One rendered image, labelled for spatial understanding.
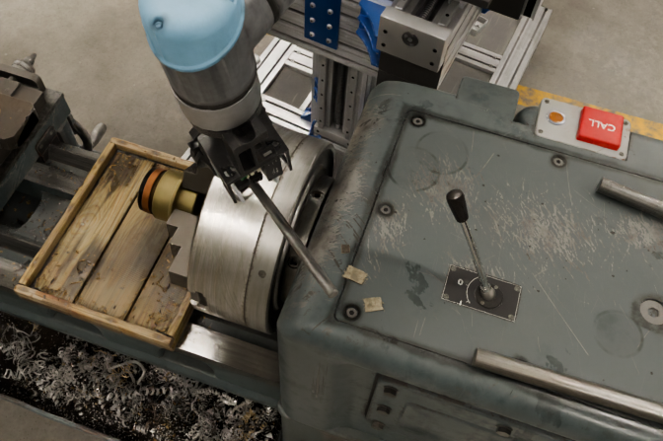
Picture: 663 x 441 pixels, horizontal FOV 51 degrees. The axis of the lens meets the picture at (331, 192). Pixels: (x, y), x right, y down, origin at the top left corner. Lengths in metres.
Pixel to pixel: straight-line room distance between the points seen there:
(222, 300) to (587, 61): 2.29
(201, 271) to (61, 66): 2.01
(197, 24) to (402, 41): 0.91
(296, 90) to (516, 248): 1.60
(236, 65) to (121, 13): 2.53
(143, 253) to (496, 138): 0.68
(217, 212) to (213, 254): 0.06
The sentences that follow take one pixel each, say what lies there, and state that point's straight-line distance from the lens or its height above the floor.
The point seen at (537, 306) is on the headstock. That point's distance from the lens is 0.91.
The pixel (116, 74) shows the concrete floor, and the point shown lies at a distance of 2.84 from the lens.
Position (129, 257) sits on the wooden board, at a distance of 1.34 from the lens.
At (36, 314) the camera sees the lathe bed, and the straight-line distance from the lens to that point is 1.54.
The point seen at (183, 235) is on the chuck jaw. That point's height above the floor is 1.10.
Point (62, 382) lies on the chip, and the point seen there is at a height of 0.58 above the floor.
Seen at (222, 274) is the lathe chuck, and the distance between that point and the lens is 0.99.
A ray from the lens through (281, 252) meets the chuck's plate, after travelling 0.96.
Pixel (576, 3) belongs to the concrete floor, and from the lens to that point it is 3.29.
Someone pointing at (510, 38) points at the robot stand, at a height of 0.21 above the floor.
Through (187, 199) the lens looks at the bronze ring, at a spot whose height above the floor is 1.11.
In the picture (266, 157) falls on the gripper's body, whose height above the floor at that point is 1.49.
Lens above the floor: 2.05
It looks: 57 degrees down
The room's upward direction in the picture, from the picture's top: 5 degrees clockwise
